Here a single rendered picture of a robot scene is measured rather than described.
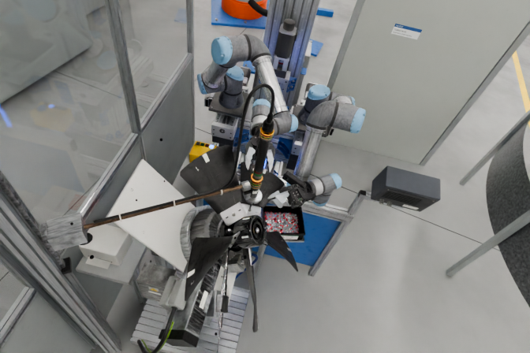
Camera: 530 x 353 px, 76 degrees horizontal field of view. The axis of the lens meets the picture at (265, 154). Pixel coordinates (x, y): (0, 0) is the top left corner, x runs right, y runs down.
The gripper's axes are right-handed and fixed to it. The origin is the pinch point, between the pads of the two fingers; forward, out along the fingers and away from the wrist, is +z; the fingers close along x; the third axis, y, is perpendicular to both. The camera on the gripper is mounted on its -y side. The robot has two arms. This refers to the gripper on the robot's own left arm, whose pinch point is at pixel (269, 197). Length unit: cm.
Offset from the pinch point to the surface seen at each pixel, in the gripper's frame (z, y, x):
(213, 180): 24.9, -6.0, -17.9
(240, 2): -142, -341, 129
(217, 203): 25.4, 0.9, -11.8
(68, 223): 72, -1, -25
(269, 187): -2.3, -5.0, 0.8
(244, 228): 18.5, 12.8, -8.9
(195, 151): 19.1, -42.3, 15.2
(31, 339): 102, 11, 38
